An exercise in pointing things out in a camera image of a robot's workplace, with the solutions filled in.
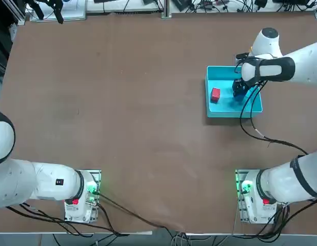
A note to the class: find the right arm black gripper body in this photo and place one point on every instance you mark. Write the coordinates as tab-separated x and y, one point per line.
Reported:
239	85

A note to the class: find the red cube block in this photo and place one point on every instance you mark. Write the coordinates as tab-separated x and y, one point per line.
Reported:
215	94

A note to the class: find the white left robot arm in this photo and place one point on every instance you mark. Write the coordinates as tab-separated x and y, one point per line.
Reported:
45	184

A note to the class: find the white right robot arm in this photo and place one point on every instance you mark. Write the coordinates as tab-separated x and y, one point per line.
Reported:
307	61

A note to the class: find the cyan plastic box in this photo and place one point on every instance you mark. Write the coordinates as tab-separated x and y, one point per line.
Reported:
225	109

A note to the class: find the white flat tray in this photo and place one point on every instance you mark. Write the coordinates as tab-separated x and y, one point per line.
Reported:
74	10

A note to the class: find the person's foot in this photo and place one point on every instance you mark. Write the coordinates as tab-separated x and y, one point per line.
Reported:
13	33

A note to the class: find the black power adapter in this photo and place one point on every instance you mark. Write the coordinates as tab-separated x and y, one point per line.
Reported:
182	5

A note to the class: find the aluminium frame rail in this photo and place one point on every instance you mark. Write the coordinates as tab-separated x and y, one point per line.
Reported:
18	15

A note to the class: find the aluminium profile post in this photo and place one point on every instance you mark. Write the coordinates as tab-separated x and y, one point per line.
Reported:
166	10

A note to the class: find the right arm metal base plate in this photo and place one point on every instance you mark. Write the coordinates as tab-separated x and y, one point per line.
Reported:
239	205

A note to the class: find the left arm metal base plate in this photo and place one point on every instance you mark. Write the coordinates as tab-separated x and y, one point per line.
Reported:
97	176

